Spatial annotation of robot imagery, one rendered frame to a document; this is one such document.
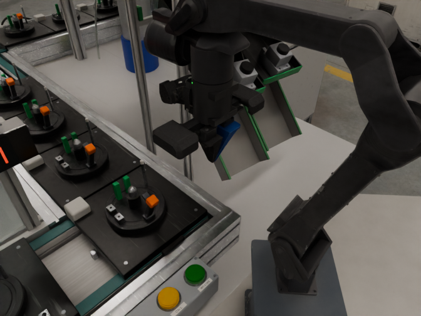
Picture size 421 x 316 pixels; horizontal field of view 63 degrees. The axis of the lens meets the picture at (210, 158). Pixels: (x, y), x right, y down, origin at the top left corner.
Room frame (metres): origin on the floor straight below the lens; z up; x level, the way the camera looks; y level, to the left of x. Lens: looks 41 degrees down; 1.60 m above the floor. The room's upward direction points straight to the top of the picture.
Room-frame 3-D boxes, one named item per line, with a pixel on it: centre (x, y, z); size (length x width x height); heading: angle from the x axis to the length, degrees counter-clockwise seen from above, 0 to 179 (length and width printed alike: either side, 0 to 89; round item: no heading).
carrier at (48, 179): (0.71, 0.35, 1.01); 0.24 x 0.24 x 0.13; 46
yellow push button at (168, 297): (0.32, 0.08, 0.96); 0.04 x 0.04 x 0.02
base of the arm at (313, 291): (0.31, -0.15, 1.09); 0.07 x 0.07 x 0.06; 87
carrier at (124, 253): (0.53, 0.18, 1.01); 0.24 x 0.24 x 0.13; 46
